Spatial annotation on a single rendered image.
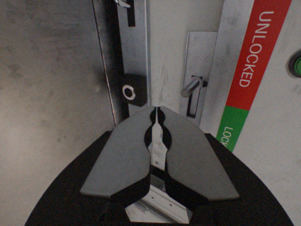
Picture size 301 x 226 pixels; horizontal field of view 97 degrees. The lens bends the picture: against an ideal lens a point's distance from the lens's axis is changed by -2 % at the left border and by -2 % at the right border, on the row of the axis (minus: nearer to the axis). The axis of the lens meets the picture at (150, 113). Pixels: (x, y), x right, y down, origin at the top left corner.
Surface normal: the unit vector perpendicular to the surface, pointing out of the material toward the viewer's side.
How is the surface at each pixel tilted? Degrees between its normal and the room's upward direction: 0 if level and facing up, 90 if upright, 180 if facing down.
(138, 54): 90
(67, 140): 0
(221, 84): 90
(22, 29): 0
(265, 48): 90
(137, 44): 90
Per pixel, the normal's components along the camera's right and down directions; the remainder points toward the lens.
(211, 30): -0.52, 0.46
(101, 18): 0.85, 0.26
